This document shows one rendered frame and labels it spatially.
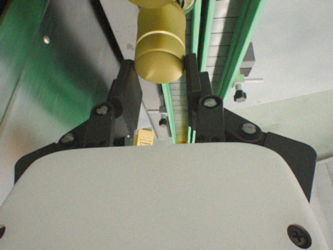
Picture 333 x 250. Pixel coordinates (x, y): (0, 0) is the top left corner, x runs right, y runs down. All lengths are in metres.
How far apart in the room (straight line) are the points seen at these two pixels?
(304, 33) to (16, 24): 0.72
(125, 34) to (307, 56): 0.64
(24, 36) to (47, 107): 0.10
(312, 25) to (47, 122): 0.72
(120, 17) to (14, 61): 0.31
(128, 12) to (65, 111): 0.25
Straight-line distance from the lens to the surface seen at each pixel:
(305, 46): 0.82
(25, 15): 0.22
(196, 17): 0.35
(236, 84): 0.51
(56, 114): 0.30
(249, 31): 0.39
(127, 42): 0.52
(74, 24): 0.38
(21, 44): 0.21
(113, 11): 0.47
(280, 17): 0.69
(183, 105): 0.76
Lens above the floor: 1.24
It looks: 22 degrees down
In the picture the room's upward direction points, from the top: 178 degrees counter-clockwise
